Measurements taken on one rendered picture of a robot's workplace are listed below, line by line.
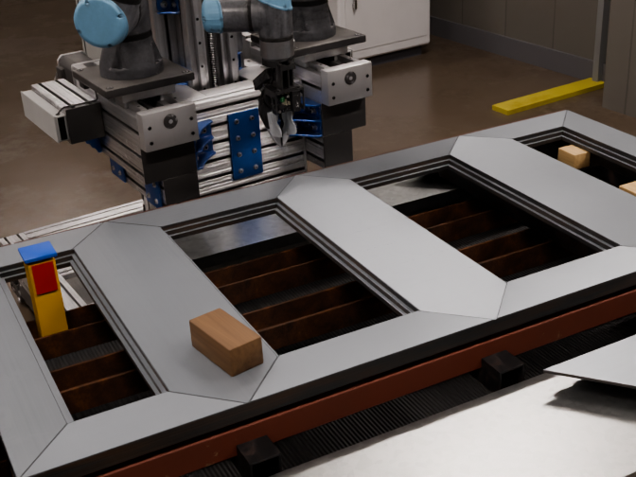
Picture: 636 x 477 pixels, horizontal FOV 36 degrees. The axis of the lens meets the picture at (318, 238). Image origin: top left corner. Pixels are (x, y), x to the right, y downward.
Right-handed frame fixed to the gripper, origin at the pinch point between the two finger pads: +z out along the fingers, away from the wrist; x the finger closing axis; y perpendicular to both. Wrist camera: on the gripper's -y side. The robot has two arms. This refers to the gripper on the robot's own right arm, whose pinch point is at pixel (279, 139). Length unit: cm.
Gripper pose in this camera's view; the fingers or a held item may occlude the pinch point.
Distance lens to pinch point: 225.5
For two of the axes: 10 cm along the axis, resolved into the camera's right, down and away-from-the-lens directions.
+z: 0.5, 9.0, 4.4
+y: 4.6, 3.7, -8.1
